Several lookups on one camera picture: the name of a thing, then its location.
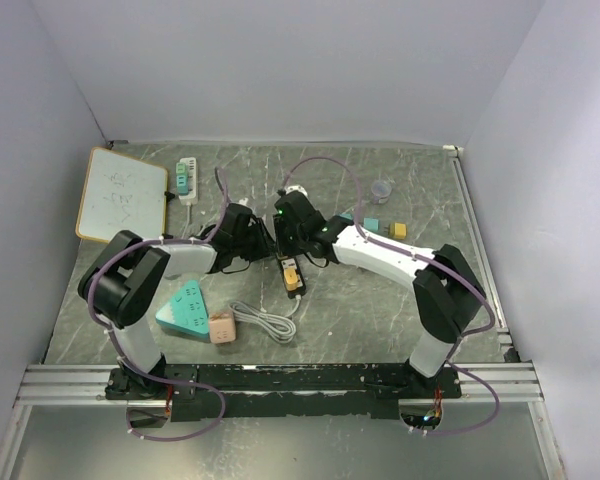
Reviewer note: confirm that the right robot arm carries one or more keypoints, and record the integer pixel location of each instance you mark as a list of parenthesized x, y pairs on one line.
[(448, 294)]

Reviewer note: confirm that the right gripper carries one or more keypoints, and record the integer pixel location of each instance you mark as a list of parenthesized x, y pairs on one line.
[(282, 246)]

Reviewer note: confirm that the teal triangular socket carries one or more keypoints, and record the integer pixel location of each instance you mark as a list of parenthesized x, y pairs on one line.
[(186, 312)]

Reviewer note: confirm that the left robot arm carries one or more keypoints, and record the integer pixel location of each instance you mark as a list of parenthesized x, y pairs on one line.
[(120, 285)]

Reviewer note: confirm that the pink cube socket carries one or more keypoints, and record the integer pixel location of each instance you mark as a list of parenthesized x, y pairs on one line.
[(222, 328)]

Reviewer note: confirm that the clear plastic cup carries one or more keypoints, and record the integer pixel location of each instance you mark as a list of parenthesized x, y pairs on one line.
[(380, 192)]

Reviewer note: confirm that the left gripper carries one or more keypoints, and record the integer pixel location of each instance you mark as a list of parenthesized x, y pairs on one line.
[(267, 248)]

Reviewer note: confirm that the small whiteboard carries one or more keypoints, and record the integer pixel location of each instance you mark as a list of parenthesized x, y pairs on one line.
[(121, 193)]

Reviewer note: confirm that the black power strip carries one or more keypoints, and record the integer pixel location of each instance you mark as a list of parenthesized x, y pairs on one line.
[(286, 262)]

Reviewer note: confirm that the white power strip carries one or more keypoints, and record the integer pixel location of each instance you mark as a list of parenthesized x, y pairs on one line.
[(192, 197)]

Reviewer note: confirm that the green plug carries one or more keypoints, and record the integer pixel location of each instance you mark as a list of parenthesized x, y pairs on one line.
[(182, 169)]

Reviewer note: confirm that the black base bar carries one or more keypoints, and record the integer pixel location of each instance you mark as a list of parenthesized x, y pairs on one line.
[(260, 391)]

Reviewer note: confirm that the aluminium rail frame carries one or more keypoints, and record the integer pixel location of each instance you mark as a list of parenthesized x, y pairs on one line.
[(65, 428)]

